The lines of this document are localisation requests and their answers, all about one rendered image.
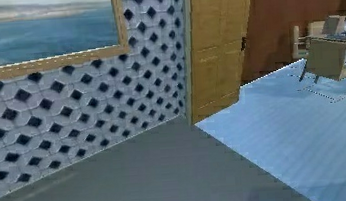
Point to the light wooden room door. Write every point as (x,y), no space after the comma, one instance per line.
(216,49)

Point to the beige chair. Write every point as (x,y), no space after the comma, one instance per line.
(335,24)
(298,44)
(327,57)

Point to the wooden framed window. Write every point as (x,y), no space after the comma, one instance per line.
(43,36)

